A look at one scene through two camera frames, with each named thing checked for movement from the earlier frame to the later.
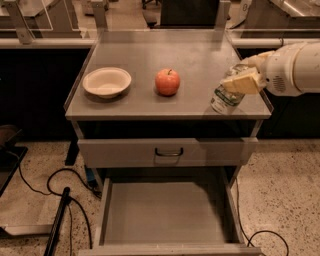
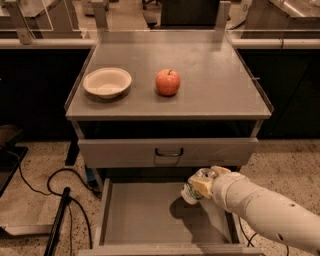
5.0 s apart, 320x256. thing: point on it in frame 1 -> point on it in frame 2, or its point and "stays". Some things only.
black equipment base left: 11,154 stays
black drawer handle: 175,154 stays
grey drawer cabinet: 165,162 stays
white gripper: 277,71 -> 224,188
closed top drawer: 168,153 stays
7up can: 225,99 -> 189,193
